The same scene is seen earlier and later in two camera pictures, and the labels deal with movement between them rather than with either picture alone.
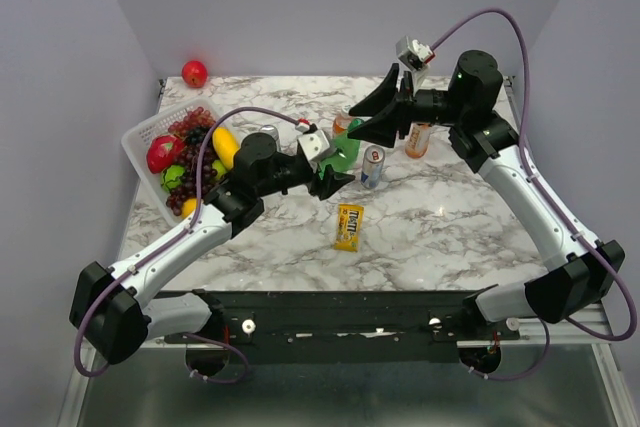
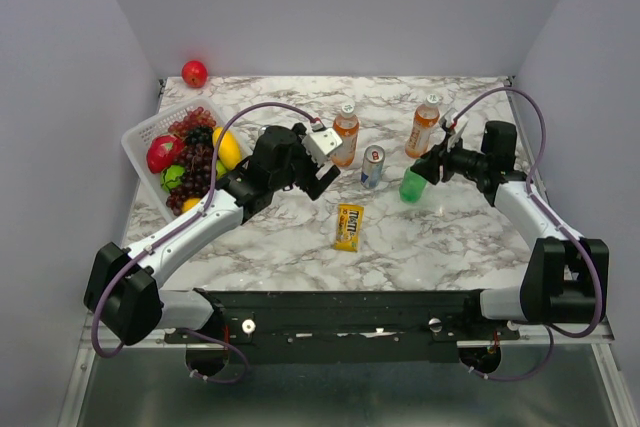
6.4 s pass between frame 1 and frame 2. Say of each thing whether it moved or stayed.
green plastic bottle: moved
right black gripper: moved
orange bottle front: stayed
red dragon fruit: stayed
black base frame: stayed
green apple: stayed
